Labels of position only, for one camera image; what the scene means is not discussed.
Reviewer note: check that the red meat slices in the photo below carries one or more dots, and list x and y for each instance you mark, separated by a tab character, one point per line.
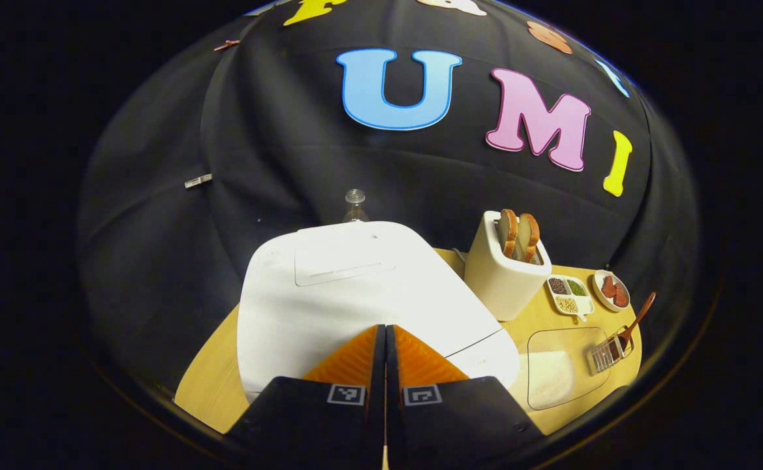
615	292

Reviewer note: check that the black backdrop cloth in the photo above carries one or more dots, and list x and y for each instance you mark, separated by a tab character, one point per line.
257	130

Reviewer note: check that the white divided bean dish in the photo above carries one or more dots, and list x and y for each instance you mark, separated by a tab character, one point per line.
569	297

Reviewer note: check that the white toaster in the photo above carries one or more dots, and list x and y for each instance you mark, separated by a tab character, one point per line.
498	287

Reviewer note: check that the silver cloth clip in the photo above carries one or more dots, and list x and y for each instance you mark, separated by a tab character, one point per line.
198	181

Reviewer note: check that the brown wooden spoon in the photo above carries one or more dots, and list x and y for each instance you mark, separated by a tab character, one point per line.
637	320

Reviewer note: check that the white rice cooker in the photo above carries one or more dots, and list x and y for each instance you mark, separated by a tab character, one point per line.
329	307

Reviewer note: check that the red cloth clip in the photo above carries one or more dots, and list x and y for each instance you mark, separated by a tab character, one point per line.
226	45

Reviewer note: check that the clear rice container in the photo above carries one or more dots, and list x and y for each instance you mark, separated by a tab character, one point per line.
580	352

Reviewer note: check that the round white plate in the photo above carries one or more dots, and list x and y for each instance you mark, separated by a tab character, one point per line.
600	294

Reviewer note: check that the white rice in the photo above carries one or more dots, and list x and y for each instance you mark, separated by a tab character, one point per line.
551	382

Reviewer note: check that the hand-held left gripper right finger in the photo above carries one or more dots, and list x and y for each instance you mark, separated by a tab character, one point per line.
393	391

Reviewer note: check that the clear glass bottle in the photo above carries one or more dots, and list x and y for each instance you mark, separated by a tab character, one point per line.
355	207

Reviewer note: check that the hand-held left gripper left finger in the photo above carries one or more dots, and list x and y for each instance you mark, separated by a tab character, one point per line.
376	391

